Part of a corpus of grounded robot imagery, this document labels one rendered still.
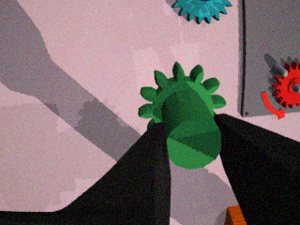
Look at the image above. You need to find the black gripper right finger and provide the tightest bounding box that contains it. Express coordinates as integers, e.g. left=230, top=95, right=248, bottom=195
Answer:
left=214, top=113, right=300, bottom=225

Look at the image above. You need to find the green gear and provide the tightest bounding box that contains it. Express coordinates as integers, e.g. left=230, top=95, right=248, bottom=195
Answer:
left=139, top=61, right=226, bottom=170

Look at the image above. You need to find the teal gear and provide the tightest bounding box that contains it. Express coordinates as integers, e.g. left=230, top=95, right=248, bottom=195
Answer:
left=172, top=0, right=233, bottom=25

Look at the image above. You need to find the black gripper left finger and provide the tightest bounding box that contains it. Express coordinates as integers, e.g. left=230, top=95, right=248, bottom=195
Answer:
left=0, top=123, right=172, bottom=225

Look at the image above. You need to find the red curved arrow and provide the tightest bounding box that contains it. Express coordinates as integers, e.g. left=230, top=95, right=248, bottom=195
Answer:
left=262, top=91, right=285, bottom=119

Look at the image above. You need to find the red gear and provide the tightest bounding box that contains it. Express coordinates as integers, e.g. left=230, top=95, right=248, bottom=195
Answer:
left=271, top=61, right=300, bottom=109

